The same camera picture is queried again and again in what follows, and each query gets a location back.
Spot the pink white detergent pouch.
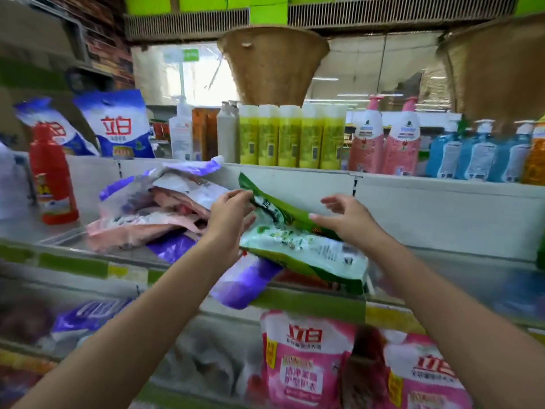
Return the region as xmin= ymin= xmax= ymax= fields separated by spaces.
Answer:
xmin=382 ymin=331 xmax=474 ymax=409
xmin=260 ymin=310 xmax=357 ymax=409

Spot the blue white detergent bag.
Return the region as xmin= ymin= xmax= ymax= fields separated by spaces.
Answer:
xmin=14 ymin=97 xmax=100 ymax=157
xmin=73 ymin=89 xmax=155 ymax=160

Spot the white tall bottle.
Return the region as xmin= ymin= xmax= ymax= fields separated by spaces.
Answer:
xmin=216 ymin=101 xmax=240 ymax=164

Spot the white pump bottle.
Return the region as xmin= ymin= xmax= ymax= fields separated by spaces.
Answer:
xmin=169 ymin=95 xmax=195 ymax=162

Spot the woven brown basket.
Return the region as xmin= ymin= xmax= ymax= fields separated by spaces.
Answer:
xmin=217 ymin=25 xmax=330 ymax=107
xmin=436 ymin=14 xmax=545 ymax=125

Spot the green white refill pouch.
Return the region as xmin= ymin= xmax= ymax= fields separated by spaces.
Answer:
xmin=238 ymin=173 xmax=369 ymax=295

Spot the person's right forearm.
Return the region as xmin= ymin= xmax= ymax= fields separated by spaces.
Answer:
xmin=366 ymin=232 xmax=545 ymax=409

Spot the pink pump bottle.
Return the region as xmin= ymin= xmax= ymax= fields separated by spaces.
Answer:
xmin=348 ymin=95 xmax=385 ymax=174
xmin=382 ymin=96 xmax=422 ymax=176

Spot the white purple crumpled pouch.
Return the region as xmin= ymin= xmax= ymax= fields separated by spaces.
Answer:
xmin=99 ymin=156 xmax=231 ymax=211

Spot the red plastic bottle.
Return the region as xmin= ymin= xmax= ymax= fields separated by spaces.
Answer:
xmin=28 ymin=123 xmax=80 ymax=226

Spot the purple refill pouch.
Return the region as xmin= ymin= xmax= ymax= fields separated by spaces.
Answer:
xmin=147 ymin=230 xmax=284 ymax=310

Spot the metal vent grille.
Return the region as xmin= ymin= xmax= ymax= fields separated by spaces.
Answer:
xmin=123 ymin=0 xmax=518 ymax=41

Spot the person's left forearm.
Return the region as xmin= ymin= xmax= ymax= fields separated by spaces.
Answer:
xmin=12 ymin=240 xmax=239 ymax=409

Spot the orange yellow bottle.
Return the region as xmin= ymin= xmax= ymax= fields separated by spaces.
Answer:
xmin=521 ymin=116 xmax=545 ymax=186

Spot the person's left hand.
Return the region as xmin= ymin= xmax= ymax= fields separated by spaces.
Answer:
xmin=198 ymin=189 xmax=257 ymax=270

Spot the white metal store shelf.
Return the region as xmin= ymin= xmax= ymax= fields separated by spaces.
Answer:
xmin=0 ymin=151 xmax=545 ymax=409

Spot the person's right hand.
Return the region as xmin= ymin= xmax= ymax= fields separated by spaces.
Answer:
xmin=309 ymin=194 xmax=385 ymax=253

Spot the pink crumpled refill pouch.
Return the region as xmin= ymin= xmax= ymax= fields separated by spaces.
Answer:
xmin=86 ymin=187 xmax=210 ymax=253

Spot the dark red pouch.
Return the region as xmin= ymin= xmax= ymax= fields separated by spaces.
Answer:
xmin=339 ymin=325 xmax=390 ymax=409

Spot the white plastic bag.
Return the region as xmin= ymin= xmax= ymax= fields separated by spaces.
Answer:
xmin=0 ymin=142 xmax=31 ymax=220

